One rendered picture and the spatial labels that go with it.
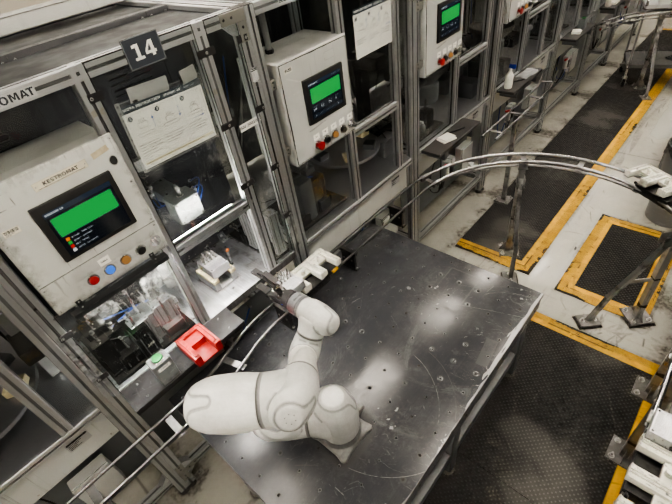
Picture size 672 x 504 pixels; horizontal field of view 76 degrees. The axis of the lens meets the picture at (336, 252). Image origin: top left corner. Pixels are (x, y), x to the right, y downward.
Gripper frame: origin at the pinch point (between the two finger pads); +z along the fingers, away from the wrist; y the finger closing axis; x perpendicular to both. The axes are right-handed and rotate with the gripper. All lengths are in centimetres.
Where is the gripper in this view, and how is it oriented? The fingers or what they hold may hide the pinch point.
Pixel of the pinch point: (259, 280)
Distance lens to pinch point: 179.6
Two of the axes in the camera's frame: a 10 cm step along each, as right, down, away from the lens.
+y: -1.3, -7.4, -6.6
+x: -6.5, 5.6, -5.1
